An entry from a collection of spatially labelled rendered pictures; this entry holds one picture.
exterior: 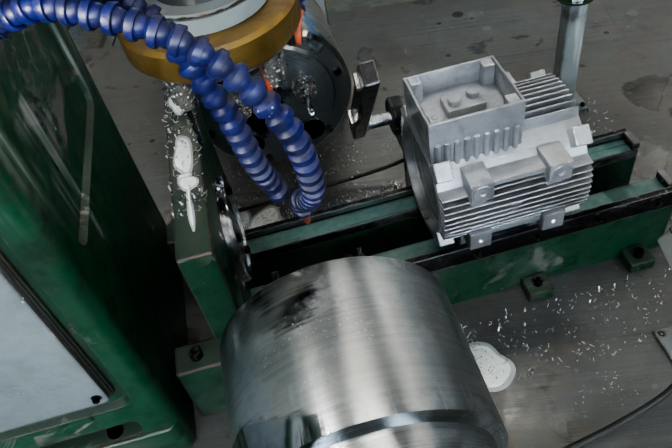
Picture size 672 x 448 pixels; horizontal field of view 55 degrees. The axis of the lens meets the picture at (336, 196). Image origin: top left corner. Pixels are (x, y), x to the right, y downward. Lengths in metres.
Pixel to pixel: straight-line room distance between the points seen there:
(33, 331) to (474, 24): 1.17
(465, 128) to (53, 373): 0.53
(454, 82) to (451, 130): 0.10
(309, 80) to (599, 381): 0.58
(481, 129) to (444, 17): 0.83
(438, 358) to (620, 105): 0.87
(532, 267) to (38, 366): 0.67
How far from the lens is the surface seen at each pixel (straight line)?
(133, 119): 1.49
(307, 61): 0.97
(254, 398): 0.59
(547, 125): 0.85
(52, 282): 0.65
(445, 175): 0.79
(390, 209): 0.97
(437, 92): 0.85
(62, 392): 0.80
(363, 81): 0.74
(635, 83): 1.41
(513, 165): 0.83
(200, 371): 0.88
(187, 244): 0.69
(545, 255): 1.00
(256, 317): 0.61
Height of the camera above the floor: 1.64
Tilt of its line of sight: 46 degrees down
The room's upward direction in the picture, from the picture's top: 11 degrees counter-clockwise
